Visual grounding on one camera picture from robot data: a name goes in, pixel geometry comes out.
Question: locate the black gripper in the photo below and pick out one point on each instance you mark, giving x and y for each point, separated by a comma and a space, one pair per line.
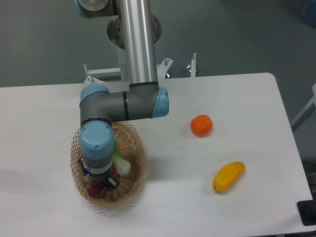
100, 175

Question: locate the orange tangerine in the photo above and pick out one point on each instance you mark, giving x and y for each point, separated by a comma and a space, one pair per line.
201, 125

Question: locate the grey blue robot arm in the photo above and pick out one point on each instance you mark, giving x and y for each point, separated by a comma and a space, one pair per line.
100, 108

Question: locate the white frame at right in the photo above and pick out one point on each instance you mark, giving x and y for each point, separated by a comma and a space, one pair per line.
305, 112

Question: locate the white right mounting bracket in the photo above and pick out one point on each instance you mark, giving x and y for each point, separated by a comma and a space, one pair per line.
163, 69

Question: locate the green bok choy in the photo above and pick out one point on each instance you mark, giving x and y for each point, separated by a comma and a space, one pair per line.
120, 165

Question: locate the metal table clamp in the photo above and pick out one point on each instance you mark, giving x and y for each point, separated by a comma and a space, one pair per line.
192, 68

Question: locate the yellow mango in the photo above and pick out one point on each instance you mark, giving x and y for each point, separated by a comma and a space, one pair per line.
228, 175

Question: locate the white mounting bracket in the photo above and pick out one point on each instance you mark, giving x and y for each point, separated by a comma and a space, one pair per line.
101, 75
163, 69

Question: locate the purple sweet potato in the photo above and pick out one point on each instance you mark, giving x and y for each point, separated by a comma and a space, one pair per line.
95, 188

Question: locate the black device at edge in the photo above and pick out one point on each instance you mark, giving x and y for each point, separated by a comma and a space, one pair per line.
307, 211

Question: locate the blue object top right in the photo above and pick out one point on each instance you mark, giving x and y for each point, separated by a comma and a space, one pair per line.
309, 12

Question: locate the white left mounting bracket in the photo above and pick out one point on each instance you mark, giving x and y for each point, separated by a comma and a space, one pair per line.
101, 75

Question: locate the woven wicker basket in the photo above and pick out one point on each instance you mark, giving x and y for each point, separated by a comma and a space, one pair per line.
131, 149

